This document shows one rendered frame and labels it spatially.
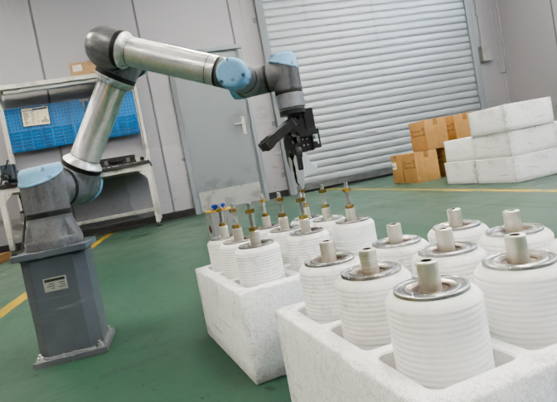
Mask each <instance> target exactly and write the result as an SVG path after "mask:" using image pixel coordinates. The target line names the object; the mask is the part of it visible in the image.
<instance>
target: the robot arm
mask: <svg viewBox="0 0 557 402"><path fill-rule="evenodd" d="M85 53H86V55H87V57H88V58H89V59H90V61H91V62H92V63H93V64H94V65H96V68H95V73H96V75H97V76H98V80H97V82H96V85H95V88H94V91H93V94H92V96H91V98H90V102H89V104H88V107H87V110H86V111H85V116H84V118H83V120H82V123H81V125H80V129H79V132H78V133H77V136H76V139H75V142H74V145H73V148H72V149H71V152H70V153H68V154H66V155H65V156H63V158H62V161H61V162H53V163H49V164H45V165H41V166H37V167H31V168H27V169H23V170H21V171H20V172H18V174H17V181H18V184H17V186H18V188H19V190H20V194H21V198H22V205H23V209H24V213H25V217H26V221H27V231H26V237H25V244H24V247H25V251H26V253H34V252H39V251H44V250H49V249H55V248H60V247H63V246H67V245H72V244H76V243H79V242H81V241H84V240H85V239H84V235H83V232H82V231H81V229H80V227H79V226H78V224H77V223H76V221H75V219H74V217H73V215H72V212H71V208H70V206H73V205H81V204H85V203H87V202H89V201H92V200H94V199H95V198H96V197H97V196H98V195H99V194H100V193H101V191H102V188H103V180H102V176H101V172H102V167H101V166H100V164H99V162H100V159H101V158H102V155H103V152H104V149H105V146H106V144H107V142H108V140H109V135H110V134H111V131H112V128H113V126H114V123H115V120H116V118H117V116H118V113H119V110H120V107H121V105H122V103H123V101H124V96H125V95H126V92H127V90H129V89H132V88H133V87H134V86H135V84H136V81H137V79H138V78H139V77H141V76H142V75H145V74H146V72H147V71H151V72H155V73H158V74H163V75H170V76H173V77H177V78H181V79H184V80H191V81H195V82H199V83H202V84H206V85H213V86H215V87H219V88H223V89H227V90H229V92H230V94H231V95H232V97H233V98H234V99H248V98H249V97H253V96H257V95H261V94H267V93H271V92H274V93H275V97H276V100H277V105H278V111H281V112H279V114H280V118H285V117H288V119H286V120H285V121H284V122H283V123H282V124H280V125H279V126H278V127H277V128H276V129H275V130H274V131H273V132H272V133H271V134H270V135H269V136H266V137H265V138H263V139H262V140H261V141H260V143H259V144H258V146H259V148H260V149H261V150H262V151H263V152H265V151H267V152H268V151H270V150H271V149H272V148H274V147H275V144H276V143H277V142H279V141H280V140H281V139H282V138H283V137H284V138H283V144H284V149H285V152H286V158H287V161H288V165H289V168H290V171H291V173H292V175H293V179H294V181H295V182H296V184H297V185H298V186H299V185H300V186H301V188H304V187H305V177H306V176H308V175H310V174H312V173H314V172H316V171H317V164H316V163H312V162H309V161H308V155H307V154H306V153H305V152H307V151H312V150H314V149H315V148H321V147H322V144H321V139H320V134H319V130H318V128H316V126H315V122H314V117H313V112H312V108H306V109H305V107H304V106H305V100H304V96H303V88H302V84H301V80H300V74H299V70H298V69H299V67H298V63H297V59H296V56H295V54H294V53H293V52H292V51H280V52H276V53H274V54H272V55H270V56H269V63H268V64H266V65H261V66H257V67H254V68H252V67H251V66H249V65H247V64H246V63H245V62H244V61H243V60H241V59H239V58H235V57H228V58H226V57H223V56H216V55H212V54H208V53H204V52H200V51H194V50H189V49H186V48H181V47H177V46H170V45H167V44H162V43H159V42H155V41H148V40H144V39H140V38H137V37H135V36H133V35H131V34H130V33H129V32H128V31H122V30H119V29H117V28H115V27H112V26H105V25H103V26H98V27H95V28H93V29H92V30H91V31H89V33H88V34H87V36H86V38H85ZM316 133H317V135H318V139H319V143H317V141H314V140H313V139H314V138H315V135H314V134H316ZM294 155H295V156H294ZM300 186H299V187H300Z"/></svg>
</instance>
